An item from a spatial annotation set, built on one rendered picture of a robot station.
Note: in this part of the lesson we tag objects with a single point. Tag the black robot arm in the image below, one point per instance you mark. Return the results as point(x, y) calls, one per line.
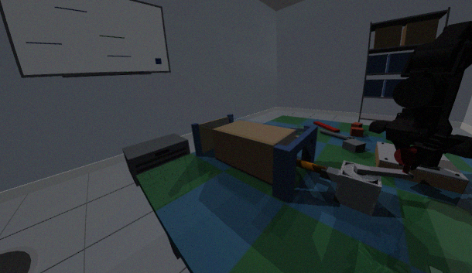
point(435, 71)

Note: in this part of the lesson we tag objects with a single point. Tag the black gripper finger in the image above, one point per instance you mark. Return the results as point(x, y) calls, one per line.
point(422, 153)
point(399, 145)

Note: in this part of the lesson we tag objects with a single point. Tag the red rectangular bar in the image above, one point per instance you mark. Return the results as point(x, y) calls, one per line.
point(327, 127)

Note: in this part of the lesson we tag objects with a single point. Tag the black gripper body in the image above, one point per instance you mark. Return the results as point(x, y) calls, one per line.
point(456, 144)

